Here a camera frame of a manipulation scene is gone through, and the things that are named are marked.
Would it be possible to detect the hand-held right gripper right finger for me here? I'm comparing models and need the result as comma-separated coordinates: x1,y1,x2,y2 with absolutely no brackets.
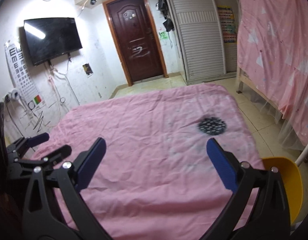
206,137,292,240

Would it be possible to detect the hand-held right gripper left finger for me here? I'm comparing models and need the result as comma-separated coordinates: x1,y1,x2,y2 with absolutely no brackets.
22,137,112,240

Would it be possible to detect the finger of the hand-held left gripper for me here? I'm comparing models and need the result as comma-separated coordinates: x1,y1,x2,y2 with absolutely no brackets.
16,144,73,173
7,132,50,155

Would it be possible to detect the yellow plastic bin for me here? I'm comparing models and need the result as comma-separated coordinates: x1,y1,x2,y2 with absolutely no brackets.
262,157,303,227

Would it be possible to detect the white plug-in charger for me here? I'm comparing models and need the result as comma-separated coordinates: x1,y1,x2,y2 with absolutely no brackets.
5,89,21,103

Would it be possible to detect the pink bedsheet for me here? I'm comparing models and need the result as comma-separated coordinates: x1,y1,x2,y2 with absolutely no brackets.
32,84,265,240

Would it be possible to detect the eye chart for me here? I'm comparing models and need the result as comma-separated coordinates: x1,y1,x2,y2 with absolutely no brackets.
4,40,46,108

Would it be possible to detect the white tulle bed skirt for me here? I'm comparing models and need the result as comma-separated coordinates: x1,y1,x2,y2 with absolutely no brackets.
246,85,308,150

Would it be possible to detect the white louvred wardrobe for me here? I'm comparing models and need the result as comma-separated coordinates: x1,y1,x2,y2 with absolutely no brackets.
160,0,240,84

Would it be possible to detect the dark brown door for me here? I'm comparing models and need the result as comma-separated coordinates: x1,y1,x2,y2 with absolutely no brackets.
103,0,169,87

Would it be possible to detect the pink printed bed curtain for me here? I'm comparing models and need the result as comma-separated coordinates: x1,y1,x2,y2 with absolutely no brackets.
235,0,308,153

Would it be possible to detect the colourful grid poster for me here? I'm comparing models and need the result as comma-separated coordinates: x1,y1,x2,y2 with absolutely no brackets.
217,5,237,43

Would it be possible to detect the small black hanging bag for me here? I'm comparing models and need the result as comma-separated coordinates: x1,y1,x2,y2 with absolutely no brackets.
163,18,174,32

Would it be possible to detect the large black hanging bag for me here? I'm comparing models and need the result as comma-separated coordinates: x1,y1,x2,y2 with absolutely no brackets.
156,0,169,18

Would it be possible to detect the white cable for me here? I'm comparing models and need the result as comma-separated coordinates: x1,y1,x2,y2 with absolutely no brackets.
48,60,81,110

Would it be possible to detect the open wall junction box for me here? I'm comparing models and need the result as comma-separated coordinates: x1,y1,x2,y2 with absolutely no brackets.
82,64,94,78

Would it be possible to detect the white metal chair frame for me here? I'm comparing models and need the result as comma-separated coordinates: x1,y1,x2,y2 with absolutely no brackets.
295,132,308,167

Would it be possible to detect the wooden bed frame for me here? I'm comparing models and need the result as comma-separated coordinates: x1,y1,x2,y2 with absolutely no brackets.
236,66,284,120

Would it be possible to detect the black wall television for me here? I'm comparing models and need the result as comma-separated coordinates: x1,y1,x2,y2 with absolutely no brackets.
23,17,83,67

